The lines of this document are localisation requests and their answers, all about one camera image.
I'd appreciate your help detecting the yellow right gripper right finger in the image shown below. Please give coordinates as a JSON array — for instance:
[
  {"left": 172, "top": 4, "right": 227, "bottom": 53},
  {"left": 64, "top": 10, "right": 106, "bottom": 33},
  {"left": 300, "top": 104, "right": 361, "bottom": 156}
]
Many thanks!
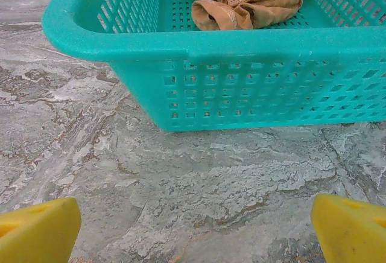
[{"left": 311, "top": 193, "right": 386, "bottom": 263}]

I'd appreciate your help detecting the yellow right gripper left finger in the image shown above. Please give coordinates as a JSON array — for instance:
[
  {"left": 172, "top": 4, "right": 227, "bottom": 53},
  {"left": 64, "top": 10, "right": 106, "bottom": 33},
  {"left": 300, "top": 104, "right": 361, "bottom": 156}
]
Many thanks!
[{"left": 0, "top": 197, "right": 82, "bottom": 263}]

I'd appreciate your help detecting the tan t-shirt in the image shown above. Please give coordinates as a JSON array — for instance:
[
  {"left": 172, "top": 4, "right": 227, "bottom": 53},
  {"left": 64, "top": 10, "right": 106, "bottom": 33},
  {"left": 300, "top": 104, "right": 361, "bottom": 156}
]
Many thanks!
[{"left": 180, "top": 0, "right": 317, "bottom": 31}]

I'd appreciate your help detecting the teal plastic basket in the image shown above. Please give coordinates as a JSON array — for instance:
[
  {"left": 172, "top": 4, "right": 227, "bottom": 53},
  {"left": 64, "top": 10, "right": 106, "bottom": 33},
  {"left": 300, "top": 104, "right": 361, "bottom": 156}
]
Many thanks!
[{"left": 41, "top": 0, "right": 386, "bottom": 133}]

